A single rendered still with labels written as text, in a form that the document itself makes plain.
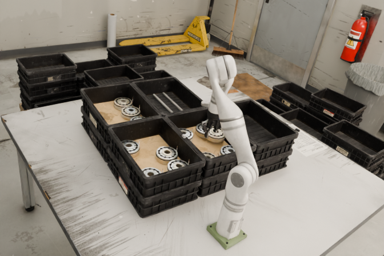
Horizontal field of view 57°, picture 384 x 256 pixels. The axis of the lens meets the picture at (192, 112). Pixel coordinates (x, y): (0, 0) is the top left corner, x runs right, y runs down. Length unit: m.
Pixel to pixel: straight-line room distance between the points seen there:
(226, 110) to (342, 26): 3.37
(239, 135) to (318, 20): 3.47
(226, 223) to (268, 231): 0.24
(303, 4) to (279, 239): 3.59
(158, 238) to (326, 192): 0.92
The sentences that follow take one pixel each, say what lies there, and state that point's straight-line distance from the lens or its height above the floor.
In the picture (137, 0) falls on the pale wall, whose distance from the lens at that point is 5.24.
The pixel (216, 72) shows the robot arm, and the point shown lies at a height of 1.36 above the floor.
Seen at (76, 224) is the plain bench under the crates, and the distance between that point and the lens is 1.58.
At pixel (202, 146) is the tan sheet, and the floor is 0.83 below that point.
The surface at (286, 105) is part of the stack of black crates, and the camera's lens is 3.49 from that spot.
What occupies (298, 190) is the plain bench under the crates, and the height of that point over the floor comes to 0.70.
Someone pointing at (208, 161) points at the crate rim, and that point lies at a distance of 1.57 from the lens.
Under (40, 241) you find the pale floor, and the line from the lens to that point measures 2.47.
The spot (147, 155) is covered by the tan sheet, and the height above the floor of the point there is 0.83.
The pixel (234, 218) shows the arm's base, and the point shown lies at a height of 0.83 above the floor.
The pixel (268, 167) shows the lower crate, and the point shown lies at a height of 0.75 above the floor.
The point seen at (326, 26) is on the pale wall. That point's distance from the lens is 4.64.
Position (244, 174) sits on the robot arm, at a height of 1.04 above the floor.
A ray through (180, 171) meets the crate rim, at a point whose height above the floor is 0.92.
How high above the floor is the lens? 1.87
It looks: 30 degrees down
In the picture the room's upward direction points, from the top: 10 degrees clockwise
